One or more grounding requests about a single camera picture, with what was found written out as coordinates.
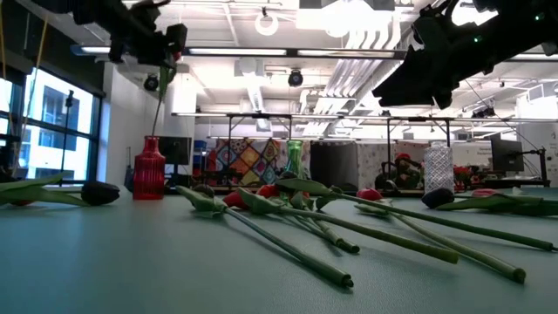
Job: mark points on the blue storage box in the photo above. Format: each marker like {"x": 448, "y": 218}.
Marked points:
{"x": 200, "y": 145}

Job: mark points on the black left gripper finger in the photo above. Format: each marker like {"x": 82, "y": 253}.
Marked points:
{"x": 176, "y": 39}

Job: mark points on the bunch of red flowers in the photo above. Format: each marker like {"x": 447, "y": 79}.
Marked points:
{"x": 463, "y": 171}

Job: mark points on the red artificial tulip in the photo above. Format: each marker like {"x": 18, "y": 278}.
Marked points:
{"x": 479, "y": 257}
{"x": 165, "y": 80}
{"x": 484, "y": 192}
{"x": 392, "y": 241}

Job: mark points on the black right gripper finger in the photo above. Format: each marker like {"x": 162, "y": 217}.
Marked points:
{"x": 414, "y": 87}

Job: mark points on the black metal frame rack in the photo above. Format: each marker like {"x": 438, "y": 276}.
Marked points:
{"x": 259, "y": 116}
{"x": 418, "y": 118}

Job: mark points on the clear glass vase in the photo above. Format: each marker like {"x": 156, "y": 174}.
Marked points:
{"x": 438, "y": 168}

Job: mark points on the black computer monitor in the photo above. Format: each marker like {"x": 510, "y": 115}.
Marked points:
{"x": 174, "y": 150}
{"x": 508, "y": 154}

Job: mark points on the black light stand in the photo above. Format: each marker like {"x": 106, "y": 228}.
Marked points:
{"x": 69, "y": 99}

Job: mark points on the green table mat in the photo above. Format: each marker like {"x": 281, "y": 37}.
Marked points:
{"x": 131, "y": 270}

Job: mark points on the red ribbed vase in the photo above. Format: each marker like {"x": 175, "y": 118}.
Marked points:
{"x": 149, "y": 174}

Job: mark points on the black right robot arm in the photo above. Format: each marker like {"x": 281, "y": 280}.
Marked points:
{"x": 523, "y": 35}

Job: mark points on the black round ceiling camera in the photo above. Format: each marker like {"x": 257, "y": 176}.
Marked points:
{"x": 151, "y": 83}
{"x": 295, "y": 78}

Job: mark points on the large black framed window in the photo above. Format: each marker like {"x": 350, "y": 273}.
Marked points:
{"x": 52, "y": 131}

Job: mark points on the person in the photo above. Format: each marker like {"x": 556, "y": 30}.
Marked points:
{"x": 403, "y": 168}

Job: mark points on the black overhead light bar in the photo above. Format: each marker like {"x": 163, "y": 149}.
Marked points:
{"x": 292, "y": 53}

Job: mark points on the black curtain panel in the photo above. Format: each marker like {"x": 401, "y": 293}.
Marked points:
{"x": 333, "y": 163}

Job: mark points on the colourful patchwork quilt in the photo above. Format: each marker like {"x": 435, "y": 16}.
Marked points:
{"x": 250, "y": 159}

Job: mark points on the white patterned cloth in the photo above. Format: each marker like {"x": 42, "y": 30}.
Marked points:
{"x": 370, "y": 165}

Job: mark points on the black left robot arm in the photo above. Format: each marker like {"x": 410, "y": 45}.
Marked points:
{"x": 87, "y": 11}

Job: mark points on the green glass vase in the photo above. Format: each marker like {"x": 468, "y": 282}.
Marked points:
{"x": 294, "y": 157}

